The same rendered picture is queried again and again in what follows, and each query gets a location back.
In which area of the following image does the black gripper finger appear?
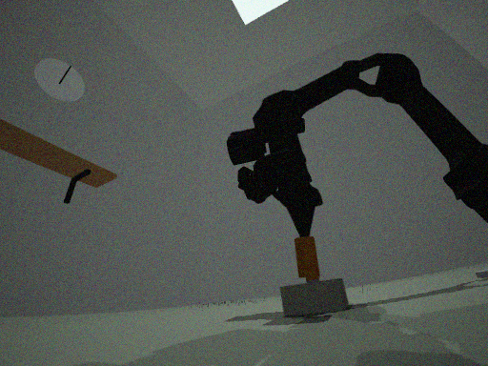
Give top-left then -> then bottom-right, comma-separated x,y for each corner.
272,182 -> 313,236
280,193 -> 318,234

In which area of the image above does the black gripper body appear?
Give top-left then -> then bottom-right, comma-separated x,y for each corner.
254,141 -> 313,190

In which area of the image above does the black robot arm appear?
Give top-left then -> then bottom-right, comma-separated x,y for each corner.
227,53 -> 488,223

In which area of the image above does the orange-brown cylinder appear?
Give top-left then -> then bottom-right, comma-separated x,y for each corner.
295,236 -> 320,277

